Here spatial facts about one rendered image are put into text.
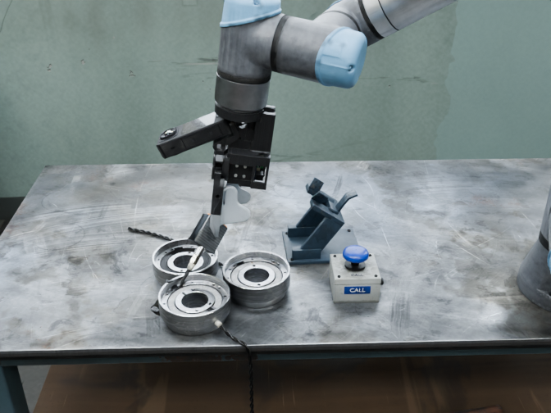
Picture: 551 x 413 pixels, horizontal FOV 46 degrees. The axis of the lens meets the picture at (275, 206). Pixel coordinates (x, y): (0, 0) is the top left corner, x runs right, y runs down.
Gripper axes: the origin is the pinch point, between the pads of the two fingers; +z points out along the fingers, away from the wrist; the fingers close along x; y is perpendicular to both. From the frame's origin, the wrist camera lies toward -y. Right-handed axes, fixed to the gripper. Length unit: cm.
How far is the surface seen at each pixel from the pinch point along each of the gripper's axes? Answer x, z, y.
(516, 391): -3, 27, 57
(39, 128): 155, 60, -74
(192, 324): -16.0, 7.2, -1.3
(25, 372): 62, 98, -53
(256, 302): -9.8, 7.2, 7.7
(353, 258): -6.4, -0.2, 21.5
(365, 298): -8.2, 5.7, 24.3
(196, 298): -8.7, 8.3, -1.3
